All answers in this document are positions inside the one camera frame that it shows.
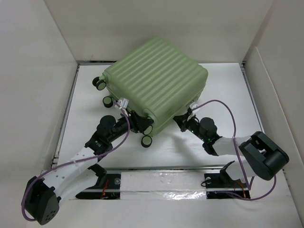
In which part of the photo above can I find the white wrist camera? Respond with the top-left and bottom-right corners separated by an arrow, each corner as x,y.
188,102 -> 200,116
114,98 -> 129,112

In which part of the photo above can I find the aluminium table frame rail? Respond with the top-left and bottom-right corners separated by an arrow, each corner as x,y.
48,60 -> 276,198

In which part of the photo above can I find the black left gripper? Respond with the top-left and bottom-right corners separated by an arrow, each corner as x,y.
109,109 -> 153,143

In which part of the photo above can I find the light green hard suitcase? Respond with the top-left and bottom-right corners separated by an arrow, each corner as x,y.
92,38 -> 208,137

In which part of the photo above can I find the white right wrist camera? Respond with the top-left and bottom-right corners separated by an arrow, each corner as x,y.
188,102 -> 200,116

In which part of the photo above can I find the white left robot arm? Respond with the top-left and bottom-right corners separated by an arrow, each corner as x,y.
21,110 -> 154,225

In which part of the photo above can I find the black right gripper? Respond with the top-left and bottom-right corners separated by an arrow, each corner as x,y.
172,113 -> 207,142

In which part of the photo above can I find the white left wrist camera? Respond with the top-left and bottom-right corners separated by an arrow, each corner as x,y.
114,98 -> 129,112

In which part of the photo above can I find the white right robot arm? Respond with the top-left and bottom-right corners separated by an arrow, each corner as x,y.
173,114 -> 289,187

